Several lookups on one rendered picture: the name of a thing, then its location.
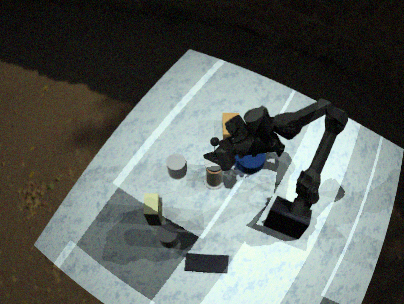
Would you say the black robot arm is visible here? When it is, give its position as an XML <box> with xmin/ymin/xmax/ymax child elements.
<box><xmin>225</xmin><ymin>99</ymin><xmax>348</xmax><ymax>219</ymax></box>

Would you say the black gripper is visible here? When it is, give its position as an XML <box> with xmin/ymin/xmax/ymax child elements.
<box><xmin>203</xmin><ymin>133</ymin><xmax>259</xmax><ymax>171</ymax></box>

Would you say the grey cylinder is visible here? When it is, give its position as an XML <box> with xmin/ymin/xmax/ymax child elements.
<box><xmin>166</xmin><ymin>153</ymin><xmax>187</xmax><ymax>180</ymax></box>
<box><xmin>156</xmin><ymin>224</ymin><xmax>179</xmax><ymax>248</ymax></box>

